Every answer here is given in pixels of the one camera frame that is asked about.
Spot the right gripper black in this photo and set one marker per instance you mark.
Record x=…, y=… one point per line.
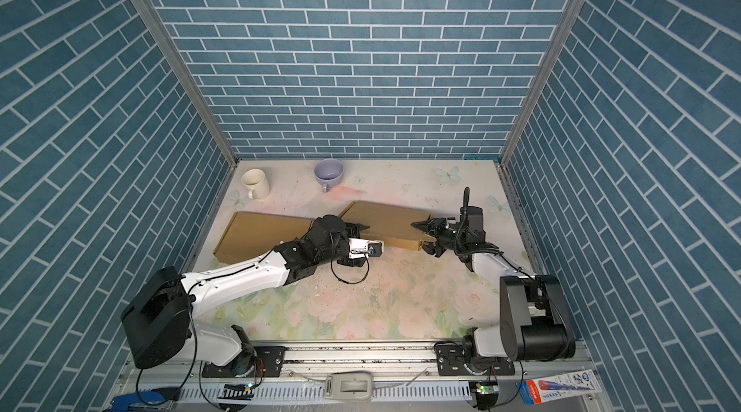
x=439, y=225

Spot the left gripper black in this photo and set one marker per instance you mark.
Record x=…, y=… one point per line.
x=350, y=230

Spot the brown cardboard sheet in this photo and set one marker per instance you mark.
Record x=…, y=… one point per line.
x=388, y=223

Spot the brown cardboard box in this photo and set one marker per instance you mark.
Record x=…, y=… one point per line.
x=251, y=235

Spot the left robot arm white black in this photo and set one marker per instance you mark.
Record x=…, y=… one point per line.
x=161, y=322

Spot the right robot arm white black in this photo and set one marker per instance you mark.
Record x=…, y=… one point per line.
x=533, y=321

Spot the lavender speckled ceramic cup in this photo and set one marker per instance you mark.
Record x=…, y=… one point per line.
x=329, y=173

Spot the white ceramic mug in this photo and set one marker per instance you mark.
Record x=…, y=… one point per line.
x=256, y=183

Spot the small green circuit board right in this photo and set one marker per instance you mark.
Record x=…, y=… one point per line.
x=485, y=389

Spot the white red blue carton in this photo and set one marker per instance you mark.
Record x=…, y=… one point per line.
x=555, y=387

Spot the blue tool at bottom left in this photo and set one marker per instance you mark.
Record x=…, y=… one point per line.
x=138, y=401

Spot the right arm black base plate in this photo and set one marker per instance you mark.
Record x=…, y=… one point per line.
x=456, y=360

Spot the grey plastic handle clamp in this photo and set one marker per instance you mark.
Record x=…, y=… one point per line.
x=354, y=386

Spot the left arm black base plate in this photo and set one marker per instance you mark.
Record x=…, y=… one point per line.
x=264, y=361

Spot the aluminium mounting rail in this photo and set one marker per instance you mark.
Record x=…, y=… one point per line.
x=399, y=360

